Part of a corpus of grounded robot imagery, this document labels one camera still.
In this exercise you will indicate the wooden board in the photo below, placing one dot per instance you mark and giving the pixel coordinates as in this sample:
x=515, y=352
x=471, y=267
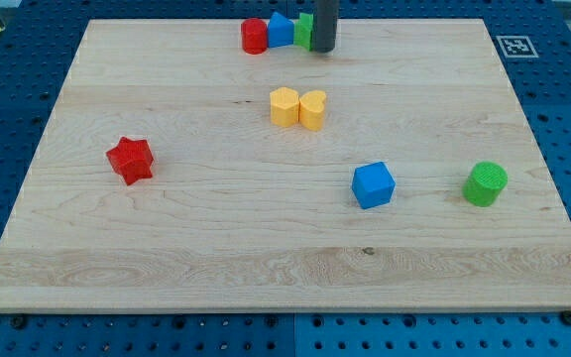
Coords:
x=242, y=215

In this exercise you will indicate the red star block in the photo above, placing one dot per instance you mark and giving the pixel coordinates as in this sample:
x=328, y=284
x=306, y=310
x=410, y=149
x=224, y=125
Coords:
x=131, y=159

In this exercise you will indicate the blue cube block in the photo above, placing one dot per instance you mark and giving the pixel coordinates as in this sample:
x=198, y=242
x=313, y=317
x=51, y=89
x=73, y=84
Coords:
x=373, y=185

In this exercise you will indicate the white fiducial marker tag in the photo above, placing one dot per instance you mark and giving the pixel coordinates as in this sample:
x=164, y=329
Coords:
x=517, y=47

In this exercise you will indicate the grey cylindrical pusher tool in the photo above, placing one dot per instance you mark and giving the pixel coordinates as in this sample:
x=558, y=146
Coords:
x=324, y=26

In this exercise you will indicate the green star block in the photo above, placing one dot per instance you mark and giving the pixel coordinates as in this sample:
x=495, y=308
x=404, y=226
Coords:
x=303, y=31

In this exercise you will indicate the red cylinder block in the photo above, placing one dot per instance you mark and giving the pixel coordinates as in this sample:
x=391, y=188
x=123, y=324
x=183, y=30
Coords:
x=254, y=33

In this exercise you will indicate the blue triangular block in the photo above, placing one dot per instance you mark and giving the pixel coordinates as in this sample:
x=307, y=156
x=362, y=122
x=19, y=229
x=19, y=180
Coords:
x=280, y=31

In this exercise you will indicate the green cylinder block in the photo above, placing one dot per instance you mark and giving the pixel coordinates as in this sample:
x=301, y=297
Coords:
x=485, y=183

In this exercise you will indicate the yellow hexagon block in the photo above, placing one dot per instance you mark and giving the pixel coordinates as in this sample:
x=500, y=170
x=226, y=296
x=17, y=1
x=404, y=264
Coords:
x=284, y=106

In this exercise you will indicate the yellow heart block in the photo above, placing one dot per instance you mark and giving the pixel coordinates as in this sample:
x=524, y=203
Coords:
x=312, y=109

